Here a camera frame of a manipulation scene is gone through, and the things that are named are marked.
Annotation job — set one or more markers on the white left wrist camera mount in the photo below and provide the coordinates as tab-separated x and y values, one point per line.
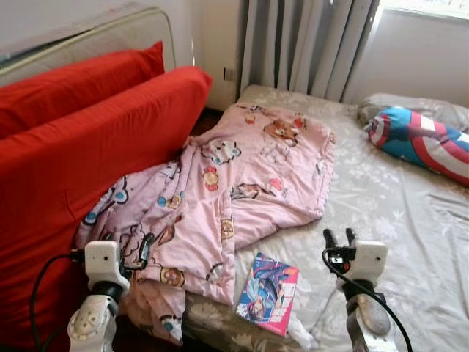
102	260

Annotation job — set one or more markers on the grey striped curtain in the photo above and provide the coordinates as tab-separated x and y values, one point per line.
308	44

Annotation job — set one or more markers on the bed with grey floral sheet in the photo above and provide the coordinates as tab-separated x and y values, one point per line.
381	213

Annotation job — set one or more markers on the colourful comic book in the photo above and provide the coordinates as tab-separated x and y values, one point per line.
267	293

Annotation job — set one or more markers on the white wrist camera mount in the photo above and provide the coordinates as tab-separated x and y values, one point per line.
366	258
102	260

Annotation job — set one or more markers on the wall socket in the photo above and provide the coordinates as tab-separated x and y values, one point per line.
229	74

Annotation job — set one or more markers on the thin red pillow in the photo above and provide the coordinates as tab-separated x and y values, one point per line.
73	86

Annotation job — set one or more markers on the beige headboard with gold trim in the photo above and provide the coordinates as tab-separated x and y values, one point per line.
88	33

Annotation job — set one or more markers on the blue red striped star bolster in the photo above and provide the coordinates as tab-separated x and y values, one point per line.
418	143

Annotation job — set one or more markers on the grey floral pillow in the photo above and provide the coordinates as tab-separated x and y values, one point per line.
432	110

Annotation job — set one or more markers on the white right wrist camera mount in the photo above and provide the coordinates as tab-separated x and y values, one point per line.
366	258

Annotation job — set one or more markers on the pink cartoon print blanket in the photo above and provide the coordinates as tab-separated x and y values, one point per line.
249	183

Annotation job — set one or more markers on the thick red bolster pillow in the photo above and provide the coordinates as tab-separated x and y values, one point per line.
88	154

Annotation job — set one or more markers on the bright window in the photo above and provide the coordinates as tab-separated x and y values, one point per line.
429	7

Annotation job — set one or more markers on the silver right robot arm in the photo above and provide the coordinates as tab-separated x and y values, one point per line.
370	323

